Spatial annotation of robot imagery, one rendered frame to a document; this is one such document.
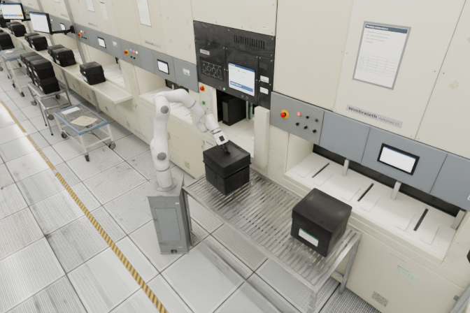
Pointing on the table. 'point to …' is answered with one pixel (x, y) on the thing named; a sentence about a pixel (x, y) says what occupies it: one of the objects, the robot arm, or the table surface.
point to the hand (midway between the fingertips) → (225, 149)
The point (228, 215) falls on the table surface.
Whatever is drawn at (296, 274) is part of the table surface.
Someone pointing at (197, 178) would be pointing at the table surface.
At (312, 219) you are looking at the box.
